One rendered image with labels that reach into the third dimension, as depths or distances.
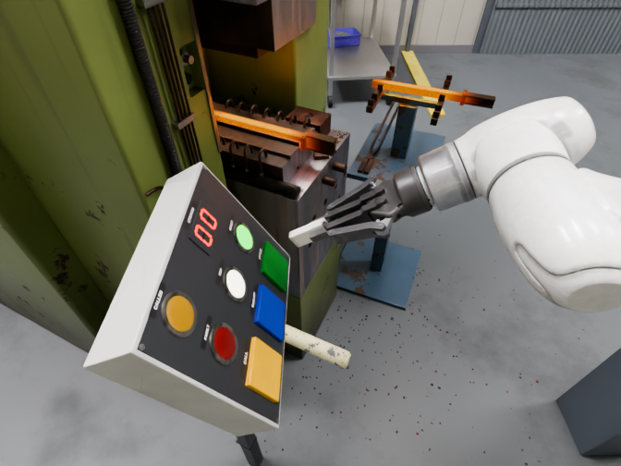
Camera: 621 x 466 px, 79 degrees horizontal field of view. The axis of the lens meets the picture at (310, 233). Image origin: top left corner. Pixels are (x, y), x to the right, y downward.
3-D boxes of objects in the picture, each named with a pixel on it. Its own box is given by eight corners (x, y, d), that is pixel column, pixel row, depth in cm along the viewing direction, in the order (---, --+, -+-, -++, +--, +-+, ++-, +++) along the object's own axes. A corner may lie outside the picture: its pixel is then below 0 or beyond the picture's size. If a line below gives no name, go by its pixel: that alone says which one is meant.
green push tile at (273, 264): (288, 262, 76) (267, 239, 71) (287, 293, 70) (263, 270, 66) (281, 264, 76) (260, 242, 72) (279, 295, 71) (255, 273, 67)
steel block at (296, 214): (342, 228, 154) (350, 132, 122) (300, 299, 130) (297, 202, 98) (228, 190, 171) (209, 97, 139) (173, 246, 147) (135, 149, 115)
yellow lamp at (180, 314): (205, 312, 49) (198, 293, 46) (182, 343, 46) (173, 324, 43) (186, 304, 50) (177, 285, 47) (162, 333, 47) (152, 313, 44)
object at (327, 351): (351, 357, 102) (352, 348, 99) (344, 374, 99) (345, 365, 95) (218, 298, 116) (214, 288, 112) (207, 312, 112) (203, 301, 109)
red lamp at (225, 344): (245, 341, 54) (240, 325, 51) (226, 369, 51) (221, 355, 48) (226, 333, 55) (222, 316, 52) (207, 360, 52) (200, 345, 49)
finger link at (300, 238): (332, 230, 64) (333, 234, 63) (298, 244, 67) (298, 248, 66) (323, 220, 62) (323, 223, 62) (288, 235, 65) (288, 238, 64)
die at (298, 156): (314, 150, 115) (315, 125, 109) (284, 188, 102) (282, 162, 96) (203, 120, 128) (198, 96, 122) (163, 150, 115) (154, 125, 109)
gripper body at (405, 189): (439, 220, 56) (382, 241, 60) (428, 184, 62) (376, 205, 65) (422, 187, 51) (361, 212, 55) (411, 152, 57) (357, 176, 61)
